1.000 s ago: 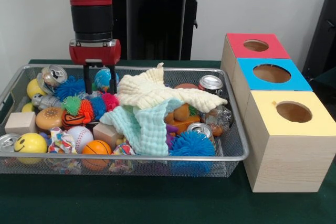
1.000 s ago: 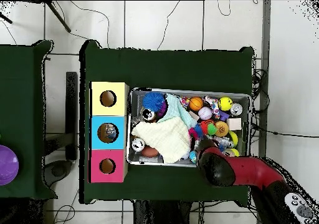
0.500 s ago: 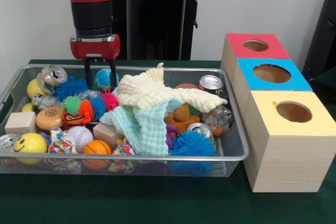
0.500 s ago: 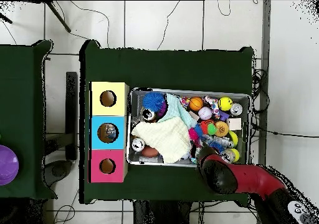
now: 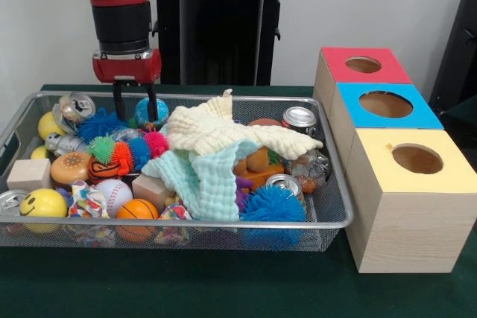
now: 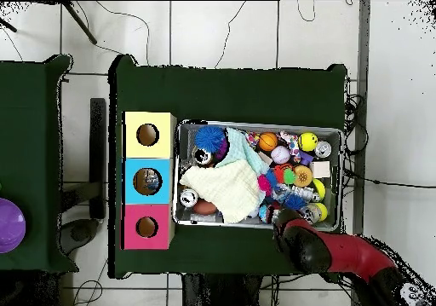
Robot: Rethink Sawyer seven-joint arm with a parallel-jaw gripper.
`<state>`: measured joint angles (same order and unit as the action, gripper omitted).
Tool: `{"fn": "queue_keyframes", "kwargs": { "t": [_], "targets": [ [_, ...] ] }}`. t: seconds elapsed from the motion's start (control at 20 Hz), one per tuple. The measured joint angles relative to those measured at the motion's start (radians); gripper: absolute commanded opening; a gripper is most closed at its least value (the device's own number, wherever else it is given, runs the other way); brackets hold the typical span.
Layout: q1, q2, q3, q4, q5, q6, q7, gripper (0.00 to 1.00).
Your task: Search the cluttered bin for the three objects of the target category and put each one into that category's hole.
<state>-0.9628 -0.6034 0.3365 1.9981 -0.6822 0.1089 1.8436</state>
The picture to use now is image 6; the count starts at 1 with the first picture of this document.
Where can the clear packet of blue sweets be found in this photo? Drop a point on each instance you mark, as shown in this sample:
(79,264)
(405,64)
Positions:
(151,180)

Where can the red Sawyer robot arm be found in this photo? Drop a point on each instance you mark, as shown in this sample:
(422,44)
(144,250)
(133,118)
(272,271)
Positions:
(344,251)

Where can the wooden box with three holes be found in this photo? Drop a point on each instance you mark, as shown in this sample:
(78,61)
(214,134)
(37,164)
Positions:
(133,190)

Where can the blue furry monster toy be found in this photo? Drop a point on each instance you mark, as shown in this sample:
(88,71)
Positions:
(210,139)

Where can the mint waffle cloth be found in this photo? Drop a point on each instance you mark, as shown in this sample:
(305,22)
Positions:
(242,149)

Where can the cream waffle cloth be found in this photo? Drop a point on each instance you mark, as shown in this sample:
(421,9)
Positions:
(231,186)

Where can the small orange basketball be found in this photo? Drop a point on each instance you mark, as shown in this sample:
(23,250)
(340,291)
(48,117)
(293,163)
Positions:
(268,141)

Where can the small white baseball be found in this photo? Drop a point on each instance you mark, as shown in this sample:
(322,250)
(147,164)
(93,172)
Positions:
(280,154)

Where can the blue green globe ball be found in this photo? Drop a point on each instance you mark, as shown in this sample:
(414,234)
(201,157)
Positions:
(263,214)

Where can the toy hamburger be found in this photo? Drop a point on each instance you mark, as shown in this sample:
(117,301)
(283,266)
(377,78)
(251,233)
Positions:
(302,176)

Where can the blue spiky rubber ball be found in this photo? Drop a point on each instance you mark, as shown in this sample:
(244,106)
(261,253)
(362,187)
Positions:
(294,202)

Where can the yellow smiley ball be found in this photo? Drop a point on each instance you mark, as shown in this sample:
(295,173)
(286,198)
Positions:
(308,141)

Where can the plain wooden cube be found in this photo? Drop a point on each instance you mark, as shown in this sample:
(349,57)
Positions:
(320,169)

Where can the grey stand foot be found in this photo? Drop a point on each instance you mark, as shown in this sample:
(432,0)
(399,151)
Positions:
(78,232)

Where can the dark green side table cloth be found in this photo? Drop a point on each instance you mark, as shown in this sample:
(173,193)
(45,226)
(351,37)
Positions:
(30,132)

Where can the black tripod leg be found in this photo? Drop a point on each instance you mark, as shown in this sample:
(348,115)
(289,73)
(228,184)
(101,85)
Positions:
(80,21)
(7,25)

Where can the purple bowl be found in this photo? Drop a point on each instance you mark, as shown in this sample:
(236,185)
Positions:
(10,224)

